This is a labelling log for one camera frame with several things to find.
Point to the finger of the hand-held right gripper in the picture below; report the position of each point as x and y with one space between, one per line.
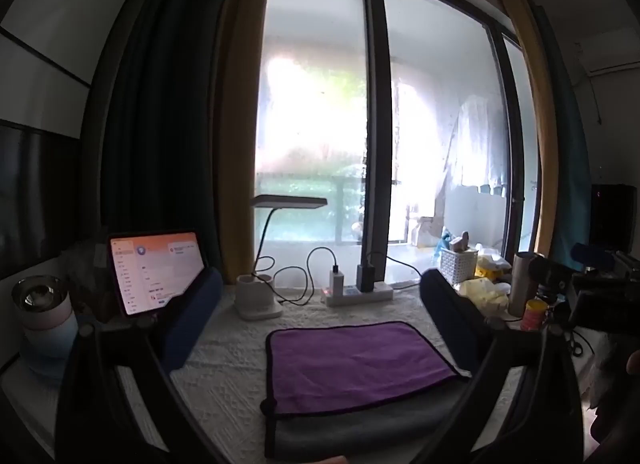
592 255

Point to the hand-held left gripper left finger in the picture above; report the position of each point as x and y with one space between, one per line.
192 316

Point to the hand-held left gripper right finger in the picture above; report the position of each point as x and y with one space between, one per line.
450 316

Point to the purple towel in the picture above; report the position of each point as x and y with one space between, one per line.
360 364

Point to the grey towel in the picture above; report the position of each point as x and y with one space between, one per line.
360 436

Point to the person's right hand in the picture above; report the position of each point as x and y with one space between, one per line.
633 361

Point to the pale yellow plastic bag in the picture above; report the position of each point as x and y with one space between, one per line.
482 295

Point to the black round bottle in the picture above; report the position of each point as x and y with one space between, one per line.
547 271

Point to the white woven basket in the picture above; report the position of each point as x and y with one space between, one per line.
459 266

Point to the tablet with lit screen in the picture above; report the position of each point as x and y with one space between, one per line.
155 271

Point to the yellow packet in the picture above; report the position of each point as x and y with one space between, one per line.
490 268

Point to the white base desk lamp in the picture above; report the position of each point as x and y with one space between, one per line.
256 301

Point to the white lace tablecloth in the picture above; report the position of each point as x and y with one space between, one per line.
225 374

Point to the yellow lid jar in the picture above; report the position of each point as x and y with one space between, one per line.
534 316

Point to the steel thermos cup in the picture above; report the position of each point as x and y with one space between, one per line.
521 284

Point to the white power strip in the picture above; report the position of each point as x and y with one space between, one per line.
370 293

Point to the teal curtain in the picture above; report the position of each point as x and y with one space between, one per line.
570 169

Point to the black charger plug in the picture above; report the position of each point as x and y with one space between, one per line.
365 278

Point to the white charger plug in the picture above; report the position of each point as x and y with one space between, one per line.
336 280

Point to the yellow curtain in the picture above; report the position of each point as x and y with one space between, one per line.
240 144
537 144

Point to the hanging white laundry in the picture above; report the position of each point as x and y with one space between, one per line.
477 144

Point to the dark green curtain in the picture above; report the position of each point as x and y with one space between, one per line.
165 119

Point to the white air conditioner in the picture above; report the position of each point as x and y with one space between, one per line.
612 51

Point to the glass sliding door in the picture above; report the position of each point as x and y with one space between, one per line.
375 119

